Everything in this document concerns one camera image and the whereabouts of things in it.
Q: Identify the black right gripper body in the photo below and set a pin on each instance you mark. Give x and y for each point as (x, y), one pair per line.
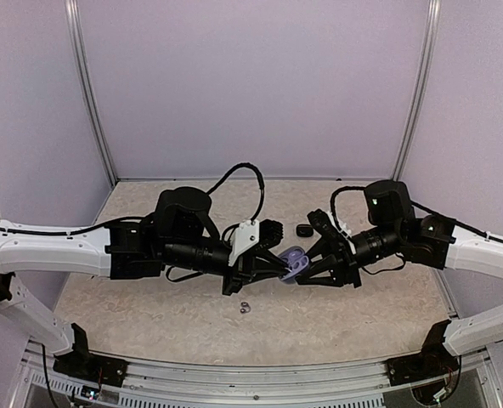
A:
(347, 264)

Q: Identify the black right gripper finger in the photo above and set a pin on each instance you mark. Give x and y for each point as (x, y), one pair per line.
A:
(321, 274)
(325, 251)

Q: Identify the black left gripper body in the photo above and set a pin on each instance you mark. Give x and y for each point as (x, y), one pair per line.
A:
(241, 274)

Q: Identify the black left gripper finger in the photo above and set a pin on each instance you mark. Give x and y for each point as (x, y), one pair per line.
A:
(266, 255)
(261, 271)

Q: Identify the black earbud charging case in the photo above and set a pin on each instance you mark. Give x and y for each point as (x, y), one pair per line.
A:
(304, 230)

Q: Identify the silver grey charging case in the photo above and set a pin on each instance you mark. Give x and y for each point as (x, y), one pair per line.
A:
(297, 262)

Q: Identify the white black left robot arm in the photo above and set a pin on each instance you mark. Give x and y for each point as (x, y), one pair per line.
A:
(179, 233)

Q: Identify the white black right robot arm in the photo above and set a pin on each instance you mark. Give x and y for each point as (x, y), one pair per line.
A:
(437, 241)

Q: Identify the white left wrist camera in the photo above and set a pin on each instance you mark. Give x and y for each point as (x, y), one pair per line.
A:
(253, 236)

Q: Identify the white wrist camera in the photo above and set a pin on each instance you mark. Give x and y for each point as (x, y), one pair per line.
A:
(323, 224)
(253, 236)

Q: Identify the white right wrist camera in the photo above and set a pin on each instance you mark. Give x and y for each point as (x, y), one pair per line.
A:
(323, 224)

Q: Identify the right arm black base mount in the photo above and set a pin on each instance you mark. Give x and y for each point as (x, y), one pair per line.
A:
(431, 361)

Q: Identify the aluminium front rail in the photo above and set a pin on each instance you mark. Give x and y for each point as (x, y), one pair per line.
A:
(155, 383)

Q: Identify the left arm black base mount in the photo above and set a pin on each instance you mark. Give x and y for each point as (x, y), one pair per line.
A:
(81, 363)

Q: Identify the left aluminium corner post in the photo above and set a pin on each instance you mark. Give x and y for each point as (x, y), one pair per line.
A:
(80, 55)

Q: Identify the aluminium corner post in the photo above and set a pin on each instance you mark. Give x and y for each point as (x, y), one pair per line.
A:
(80, 55)
(420, 87)

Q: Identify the right aluminium corner post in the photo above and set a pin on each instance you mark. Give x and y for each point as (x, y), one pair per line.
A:
(420, 87)

